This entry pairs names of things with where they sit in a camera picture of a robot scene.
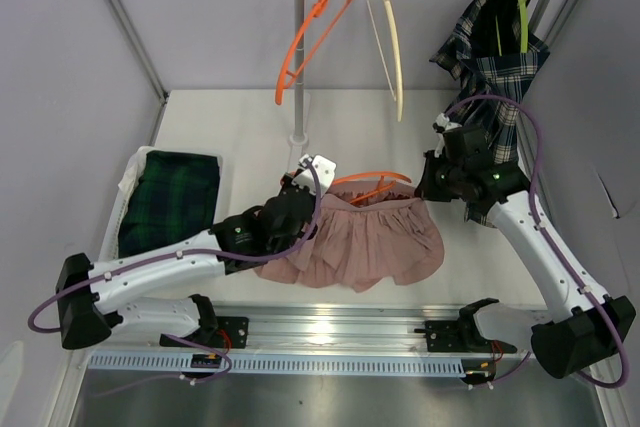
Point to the green hanger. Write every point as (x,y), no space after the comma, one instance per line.
(513,34)

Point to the dark green plaid garment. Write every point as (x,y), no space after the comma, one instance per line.
(174,197)

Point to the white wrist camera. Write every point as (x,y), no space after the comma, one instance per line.
(443,123)
(315,173)

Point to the navy plaid skirt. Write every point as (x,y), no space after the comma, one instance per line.
(469,55)

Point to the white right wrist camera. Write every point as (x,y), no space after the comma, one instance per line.
(443,123)

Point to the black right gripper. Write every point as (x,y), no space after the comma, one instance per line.
(426,190)

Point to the pink garment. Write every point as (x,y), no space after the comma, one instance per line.
(361,241)

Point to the white slotted cable duct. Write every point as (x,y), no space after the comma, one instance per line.
(292,364)

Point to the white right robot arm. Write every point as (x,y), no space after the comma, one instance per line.
(585,324)

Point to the white cloth in basket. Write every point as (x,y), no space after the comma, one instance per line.
(133,171)

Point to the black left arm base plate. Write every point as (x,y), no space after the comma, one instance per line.
(223,333)

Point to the cream hanger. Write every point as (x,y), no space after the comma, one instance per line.
(384,26)

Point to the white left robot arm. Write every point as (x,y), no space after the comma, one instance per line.
(96,300)

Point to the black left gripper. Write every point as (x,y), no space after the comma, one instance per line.
(287,181)

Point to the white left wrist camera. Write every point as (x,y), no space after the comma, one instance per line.
(315,173)

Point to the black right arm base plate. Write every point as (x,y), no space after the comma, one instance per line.
(458,336)

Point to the white perforated laundry basket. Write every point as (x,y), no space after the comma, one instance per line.
(109,249)

